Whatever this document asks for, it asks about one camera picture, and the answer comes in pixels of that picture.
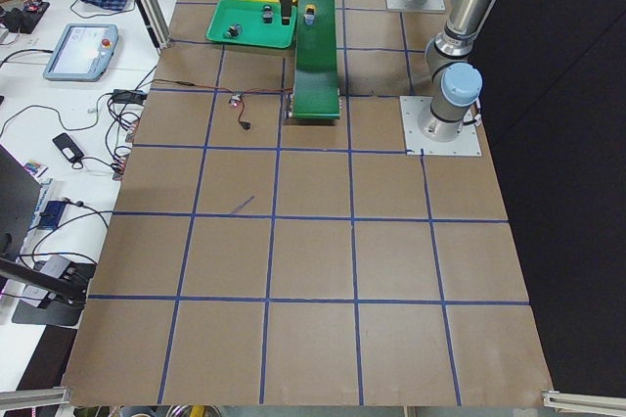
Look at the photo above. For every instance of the yellow push button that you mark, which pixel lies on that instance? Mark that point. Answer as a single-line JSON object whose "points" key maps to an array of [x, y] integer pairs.
{"points": [[309, 14]]}

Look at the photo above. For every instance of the green plastic tray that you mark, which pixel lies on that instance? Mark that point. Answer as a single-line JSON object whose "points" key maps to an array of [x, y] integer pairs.
{"points": [[255, 32]]}

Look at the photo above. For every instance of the green conveyor belt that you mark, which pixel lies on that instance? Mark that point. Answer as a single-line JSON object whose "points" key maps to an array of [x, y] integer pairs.
{"points": [[315, 93]]}

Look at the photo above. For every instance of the small motor controller board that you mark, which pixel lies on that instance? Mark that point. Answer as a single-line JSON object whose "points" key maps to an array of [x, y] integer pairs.
{"points": [[236, 100]]}

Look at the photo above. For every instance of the black power adapter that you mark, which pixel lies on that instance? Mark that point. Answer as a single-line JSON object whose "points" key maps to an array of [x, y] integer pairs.
{"points": [[136, 97]]}

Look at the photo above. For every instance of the upper teach pendant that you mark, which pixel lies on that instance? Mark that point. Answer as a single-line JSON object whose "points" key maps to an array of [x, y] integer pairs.
{"points": [[83, 52]]}

